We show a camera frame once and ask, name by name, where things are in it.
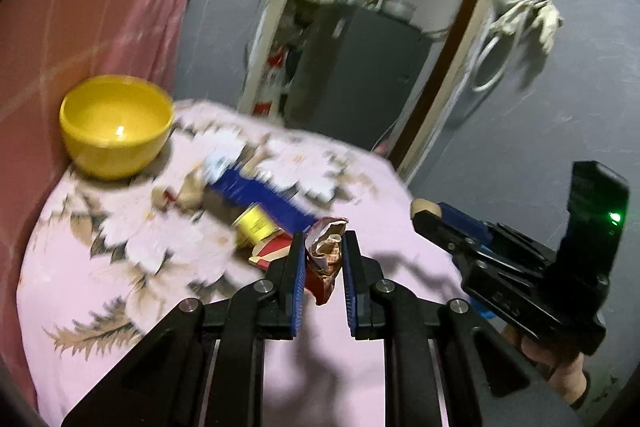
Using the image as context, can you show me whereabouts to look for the grey appliance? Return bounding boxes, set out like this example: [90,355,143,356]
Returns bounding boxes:
[285,3,434,148]

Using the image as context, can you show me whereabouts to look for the yellow bowl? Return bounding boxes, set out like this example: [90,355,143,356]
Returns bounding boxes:
[59,75,175,180]

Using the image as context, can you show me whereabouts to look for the door frame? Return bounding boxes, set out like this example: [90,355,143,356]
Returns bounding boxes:
[239,0,517,184]

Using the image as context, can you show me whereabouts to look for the pink floral blanket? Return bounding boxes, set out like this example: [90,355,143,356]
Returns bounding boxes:
[17,99,466,427]

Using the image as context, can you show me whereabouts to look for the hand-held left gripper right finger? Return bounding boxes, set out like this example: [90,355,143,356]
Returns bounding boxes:
[342,230,585,427]

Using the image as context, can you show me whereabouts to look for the blue wrapper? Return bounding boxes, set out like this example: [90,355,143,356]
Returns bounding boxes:
[202,152,321,241]

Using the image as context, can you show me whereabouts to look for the pink towel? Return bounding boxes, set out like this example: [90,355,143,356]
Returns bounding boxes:
[0,0,191,413]

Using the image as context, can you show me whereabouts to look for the small yellow container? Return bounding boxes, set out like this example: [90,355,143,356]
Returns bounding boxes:
[231,202,281,249]

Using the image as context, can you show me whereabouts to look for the red and white packet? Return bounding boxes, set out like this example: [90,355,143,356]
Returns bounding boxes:
[248,234,294,270]

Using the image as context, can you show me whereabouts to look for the red silver wrapper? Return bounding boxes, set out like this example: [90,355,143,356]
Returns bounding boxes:
[305,217,349,306]

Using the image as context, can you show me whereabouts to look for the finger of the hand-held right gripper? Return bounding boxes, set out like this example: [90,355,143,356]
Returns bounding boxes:
[438,202,550,275]
[411,210,502,281]

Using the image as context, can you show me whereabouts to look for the person's right hand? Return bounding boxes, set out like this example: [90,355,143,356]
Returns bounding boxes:
[501,326,594,406]

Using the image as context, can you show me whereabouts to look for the pale rubber gloves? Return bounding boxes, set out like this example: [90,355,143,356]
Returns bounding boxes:
[520,0,565,56]

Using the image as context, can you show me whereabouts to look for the red and white bag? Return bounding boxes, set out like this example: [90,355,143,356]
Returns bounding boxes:
[251,46,292,118]

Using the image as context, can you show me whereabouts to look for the white hose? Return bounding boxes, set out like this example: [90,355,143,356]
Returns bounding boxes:
[471,0,532,94]

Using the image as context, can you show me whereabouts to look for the metal pot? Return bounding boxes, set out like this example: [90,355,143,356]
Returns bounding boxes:
[382,0,417,20]

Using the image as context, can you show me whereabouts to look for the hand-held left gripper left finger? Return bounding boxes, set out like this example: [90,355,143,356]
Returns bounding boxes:
[60,231,307,427]

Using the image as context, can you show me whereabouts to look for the brown crumpled scrap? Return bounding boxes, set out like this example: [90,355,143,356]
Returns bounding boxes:
[152,172,207,214]

